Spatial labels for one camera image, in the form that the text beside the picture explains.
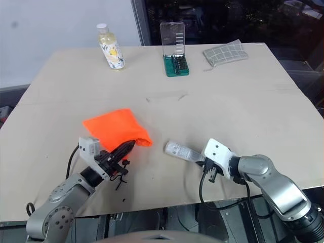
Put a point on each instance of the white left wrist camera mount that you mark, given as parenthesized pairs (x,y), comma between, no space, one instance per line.
(88,149)

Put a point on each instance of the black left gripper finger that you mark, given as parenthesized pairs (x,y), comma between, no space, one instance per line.
(124,155)
(122,148)

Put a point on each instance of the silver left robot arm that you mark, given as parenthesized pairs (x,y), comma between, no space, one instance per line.
(58,207)

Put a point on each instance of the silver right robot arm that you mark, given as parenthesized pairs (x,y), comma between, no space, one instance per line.
(278,187)

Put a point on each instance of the grey checked cloth pouch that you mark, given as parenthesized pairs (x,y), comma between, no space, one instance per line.
(224,54)

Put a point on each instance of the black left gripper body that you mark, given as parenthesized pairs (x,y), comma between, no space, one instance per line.
(107,163)

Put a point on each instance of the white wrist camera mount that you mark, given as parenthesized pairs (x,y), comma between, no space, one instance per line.
(88,149)
(217,152)

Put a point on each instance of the green bit case clear lid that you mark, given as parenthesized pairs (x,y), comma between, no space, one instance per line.
(176,55)

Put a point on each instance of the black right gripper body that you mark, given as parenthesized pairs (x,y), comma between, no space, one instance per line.
(212,169)

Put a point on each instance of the white tube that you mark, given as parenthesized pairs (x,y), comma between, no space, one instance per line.
(181,150)

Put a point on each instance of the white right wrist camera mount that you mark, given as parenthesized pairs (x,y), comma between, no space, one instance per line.
(217,152)

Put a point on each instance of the orange fabric pouch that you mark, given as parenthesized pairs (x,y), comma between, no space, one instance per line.
(116,127)

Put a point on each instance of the clear bottle with white cap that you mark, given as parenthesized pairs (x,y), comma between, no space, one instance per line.
(111,48)

